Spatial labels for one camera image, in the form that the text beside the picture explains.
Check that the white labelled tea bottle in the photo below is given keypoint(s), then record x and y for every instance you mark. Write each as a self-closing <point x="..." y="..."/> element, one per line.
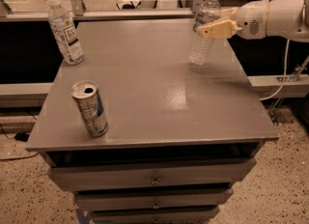
<point x="63" y="29"/>

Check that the grey drawer cabinet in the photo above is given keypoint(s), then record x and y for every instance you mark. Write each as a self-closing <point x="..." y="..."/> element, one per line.
<point x="158" y="106"/>

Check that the middle grey drawer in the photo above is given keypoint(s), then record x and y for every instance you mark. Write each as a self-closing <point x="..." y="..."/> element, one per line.
<point x="155" y="200"/>

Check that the bottom grey drawer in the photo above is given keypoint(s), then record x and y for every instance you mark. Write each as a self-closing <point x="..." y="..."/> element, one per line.
<point x="159" y="216"/>

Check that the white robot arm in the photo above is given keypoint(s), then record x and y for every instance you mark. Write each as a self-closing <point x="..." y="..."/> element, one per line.
<point x="287" y="19"/>

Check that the opened redbull can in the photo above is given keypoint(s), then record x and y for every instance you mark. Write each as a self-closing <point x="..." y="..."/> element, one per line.
<point x="86" y="95"/>

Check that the grey metal railing frame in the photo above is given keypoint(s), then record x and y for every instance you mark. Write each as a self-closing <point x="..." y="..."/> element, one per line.
<point x="128" y="12"/>

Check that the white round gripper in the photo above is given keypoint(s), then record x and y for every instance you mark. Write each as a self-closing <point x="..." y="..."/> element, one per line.
<point x="250" y="19"/>

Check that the top grey drawer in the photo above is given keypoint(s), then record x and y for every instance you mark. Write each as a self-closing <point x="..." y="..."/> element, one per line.
<point x="143" y="175"/>

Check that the clear plastic water bottle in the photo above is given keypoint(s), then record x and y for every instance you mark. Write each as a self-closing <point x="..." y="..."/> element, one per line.
<point x="201" y="41"/>

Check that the grey drawer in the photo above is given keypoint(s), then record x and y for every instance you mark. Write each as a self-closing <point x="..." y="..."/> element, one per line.
<point x="159" y="216"/>
<point x="143" y="175"/>
<point x="155" y="200"/>

